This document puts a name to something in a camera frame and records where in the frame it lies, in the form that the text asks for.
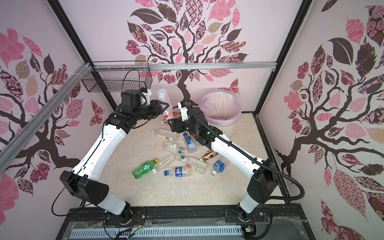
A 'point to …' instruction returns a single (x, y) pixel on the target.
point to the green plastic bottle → (145, 168)
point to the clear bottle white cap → (164, 164)
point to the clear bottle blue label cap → (190, 143)
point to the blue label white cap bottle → (219, 167)
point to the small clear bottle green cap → (173, 147)
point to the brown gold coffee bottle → (209, 155)
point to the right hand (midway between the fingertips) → (174, 117)
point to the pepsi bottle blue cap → (178, 172)
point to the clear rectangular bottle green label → (166, 133)
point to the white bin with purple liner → (221, 107)
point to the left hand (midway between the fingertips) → (167, 108)
